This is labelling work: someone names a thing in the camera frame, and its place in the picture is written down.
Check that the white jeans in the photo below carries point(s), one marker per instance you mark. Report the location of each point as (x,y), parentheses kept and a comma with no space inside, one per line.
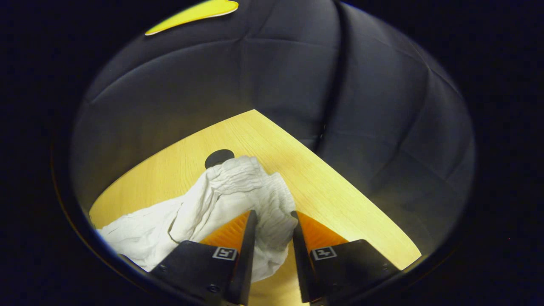
(221,191)

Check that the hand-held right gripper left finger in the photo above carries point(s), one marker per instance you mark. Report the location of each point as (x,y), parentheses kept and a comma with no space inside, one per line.
(195,267)

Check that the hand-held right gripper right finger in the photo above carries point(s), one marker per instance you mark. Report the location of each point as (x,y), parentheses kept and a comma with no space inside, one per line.
(352,265)

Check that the black backdrop cloth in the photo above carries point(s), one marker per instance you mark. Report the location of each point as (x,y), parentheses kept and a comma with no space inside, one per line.
(255,72)

